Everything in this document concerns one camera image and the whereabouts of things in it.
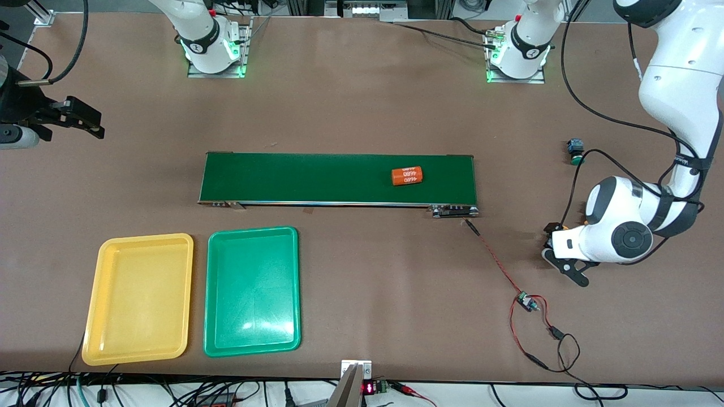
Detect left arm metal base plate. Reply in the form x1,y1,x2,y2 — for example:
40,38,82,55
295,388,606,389
485,27,547,84

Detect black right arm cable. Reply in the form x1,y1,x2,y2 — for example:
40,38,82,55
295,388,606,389
0,0,90,85

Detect orange 4680 battery cylinder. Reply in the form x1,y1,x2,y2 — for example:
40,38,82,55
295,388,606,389
391,166,424,187

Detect yellow plastic tray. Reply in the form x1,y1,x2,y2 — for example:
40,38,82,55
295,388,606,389
81,233,195,366

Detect red power lead wires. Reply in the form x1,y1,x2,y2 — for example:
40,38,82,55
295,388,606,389
509,294,562,362

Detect red alligator clip lead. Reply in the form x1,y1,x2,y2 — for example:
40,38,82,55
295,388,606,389
390,382,437,407

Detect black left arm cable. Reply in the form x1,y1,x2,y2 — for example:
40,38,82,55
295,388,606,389
560,0,708,227

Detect black cable to arm base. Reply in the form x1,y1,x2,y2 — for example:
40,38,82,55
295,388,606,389
390,17,501,50

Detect green conveyor belt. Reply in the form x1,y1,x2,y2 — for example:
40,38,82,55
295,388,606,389
197,151,480,219

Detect aluminium extrusion frame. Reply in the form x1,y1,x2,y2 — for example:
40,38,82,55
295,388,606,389
23,0,57,27

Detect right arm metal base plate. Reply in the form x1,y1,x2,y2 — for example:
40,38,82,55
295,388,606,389
187,17,253,79

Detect red black twisted wire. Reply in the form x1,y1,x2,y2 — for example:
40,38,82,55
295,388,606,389
465,219,525,297

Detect lit white control box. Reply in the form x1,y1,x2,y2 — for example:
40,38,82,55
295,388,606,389
338,0,409,22

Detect grey metal camera bracket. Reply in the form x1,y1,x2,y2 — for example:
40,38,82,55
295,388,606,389
327,360,374,407

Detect green plastic tray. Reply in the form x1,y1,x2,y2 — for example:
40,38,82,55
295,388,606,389
203,226,301,358

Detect black looped power cable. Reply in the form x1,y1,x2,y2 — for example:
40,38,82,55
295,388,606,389
523,327,628,402

